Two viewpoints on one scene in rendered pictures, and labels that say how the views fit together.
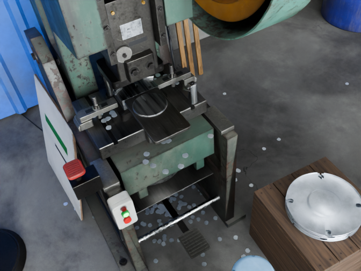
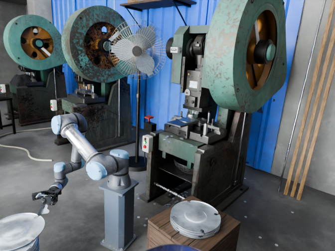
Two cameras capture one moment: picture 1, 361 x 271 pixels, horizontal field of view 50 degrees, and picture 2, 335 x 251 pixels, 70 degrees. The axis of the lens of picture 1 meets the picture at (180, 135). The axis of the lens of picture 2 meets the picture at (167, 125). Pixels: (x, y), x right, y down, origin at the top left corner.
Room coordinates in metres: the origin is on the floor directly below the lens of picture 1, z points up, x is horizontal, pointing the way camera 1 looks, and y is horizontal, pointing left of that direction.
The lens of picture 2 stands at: (0.13, -1.55, 1.27)
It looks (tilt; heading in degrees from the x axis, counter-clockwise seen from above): 16 degrees down; 66
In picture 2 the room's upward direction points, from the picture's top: 4 degrees clockwise
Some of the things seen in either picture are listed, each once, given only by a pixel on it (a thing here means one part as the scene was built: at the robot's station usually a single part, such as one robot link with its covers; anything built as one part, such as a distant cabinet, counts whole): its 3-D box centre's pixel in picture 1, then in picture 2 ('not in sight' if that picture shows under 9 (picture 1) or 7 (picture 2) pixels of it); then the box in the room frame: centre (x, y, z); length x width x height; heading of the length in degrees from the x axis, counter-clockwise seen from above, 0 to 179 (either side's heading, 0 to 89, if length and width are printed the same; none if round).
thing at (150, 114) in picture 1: (158, 125); (182, 129); (0.99, 0.08, 0.72); 0.25 x 0.14 x 0.14; 26
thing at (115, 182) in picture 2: not in sight; (119, 177); (0.43, -0.15, 0.50); 0.15 x 0.15 x 0.10
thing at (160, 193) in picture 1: (150, 163); (192, 169); (1.16, 0.16, 0.31); 0.43 x 0.42 x 0.01; 116
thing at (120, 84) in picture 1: (130, 68); (197, 108); (1.15, 0.15, 0.86); 0.20 x 0.16 x 0.05; 116
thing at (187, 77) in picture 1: (174, 75); (213, 125); (1.22, 0.00, 0.76); 0.17 x 0.06 x 0.10; 116
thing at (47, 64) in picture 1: (78, 150); (179, 142); (1.16, 0.45, 0.45); 0.92 x 0.12 x 0.90; 26
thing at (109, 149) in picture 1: (138, 106); (195, 130); (1.15, 0.15, 0.68); 0.45 x 0.30 x 0.06; 116
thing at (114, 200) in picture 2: not in sight; (119, 213); (0.43, -0.15, 0.23); 0.19 x 0.19 x 0.45; 41
